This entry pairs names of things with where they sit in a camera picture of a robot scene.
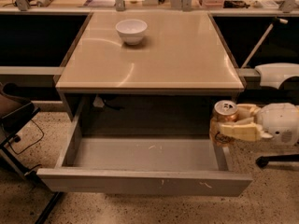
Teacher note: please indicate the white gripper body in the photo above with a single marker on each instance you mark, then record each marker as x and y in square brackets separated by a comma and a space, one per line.
[277, 121]

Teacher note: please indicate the orange soda can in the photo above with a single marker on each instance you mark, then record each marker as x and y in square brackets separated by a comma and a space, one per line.
[223, 111]

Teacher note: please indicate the black chair base right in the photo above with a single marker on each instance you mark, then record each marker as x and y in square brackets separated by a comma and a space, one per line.
[264, 160]

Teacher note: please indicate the white bowl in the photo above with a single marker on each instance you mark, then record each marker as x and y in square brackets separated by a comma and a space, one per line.
[131, 31]

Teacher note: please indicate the white chair armrest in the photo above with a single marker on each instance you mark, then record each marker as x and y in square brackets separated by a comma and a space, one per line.
[275, 74]

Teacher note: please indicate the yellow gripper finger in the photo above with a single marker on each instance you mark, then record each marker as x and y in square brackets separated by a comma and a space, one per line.
[247, 113]
[246, 132]

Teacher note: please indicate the grey open drawer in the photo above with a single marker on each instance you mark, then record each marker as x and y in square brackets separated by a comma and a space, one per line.
[148, 145]

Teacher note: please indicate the black office chair left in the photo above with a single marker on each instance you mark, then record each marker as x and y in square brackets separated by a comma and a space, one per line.
[15, 113]

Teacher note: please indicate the grey cabinet with beige top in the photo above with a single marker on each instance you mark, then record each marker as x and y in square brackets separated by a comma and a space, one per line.
[181, 53]

